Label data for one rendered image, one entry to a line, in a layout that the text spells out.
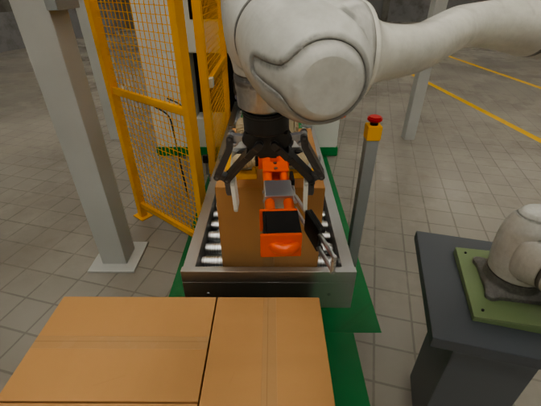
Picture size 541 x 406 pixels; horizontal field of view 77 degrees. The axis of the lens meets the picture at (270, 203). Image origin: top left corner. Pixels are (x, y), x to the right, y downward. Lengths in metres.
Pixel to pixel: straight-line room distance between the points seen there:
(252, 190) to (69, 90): 1.10
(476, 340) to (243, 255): 0.84
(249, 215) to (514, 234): 0.84
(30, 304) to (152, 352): 1.32
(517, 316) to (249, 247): 0.90
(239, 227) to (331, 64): 1.09
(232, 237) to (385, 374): 1.01
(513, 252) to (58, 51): 1.92
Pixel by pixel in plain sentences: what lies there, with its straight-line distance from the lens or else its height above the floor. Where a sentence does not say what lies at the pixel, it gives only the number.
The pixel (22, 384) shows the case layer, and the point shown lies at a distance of 1.40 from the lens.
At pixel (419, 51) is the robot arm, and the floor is 1.51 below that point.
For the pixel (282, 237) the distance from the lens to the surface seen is 0.60.
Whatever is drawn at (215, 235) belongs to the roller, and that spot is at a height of 0.54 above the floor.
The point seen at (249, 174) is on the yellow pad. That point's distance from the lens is 1.07.
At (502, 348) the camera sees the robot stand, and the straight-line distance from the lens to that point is 1.17.
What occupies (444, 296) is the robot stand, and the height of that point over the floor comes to 0.75.
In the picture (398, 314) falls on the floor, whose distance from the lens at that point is 2.15.
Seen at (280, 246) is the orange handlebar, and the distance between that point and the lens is 0.60.
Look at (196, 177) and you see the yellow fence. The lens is 2.04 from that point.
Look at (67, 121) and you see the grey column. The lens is 2.05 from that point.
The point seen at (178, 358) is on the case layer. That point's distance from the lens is 1.26.
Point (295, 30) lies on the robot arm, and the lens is 0.31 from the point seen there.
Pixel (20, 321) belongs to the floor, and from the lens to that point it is 2.42.
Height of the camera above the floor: 1.57
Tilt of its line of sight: 33 degrees down
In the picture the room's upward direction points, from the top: straight up
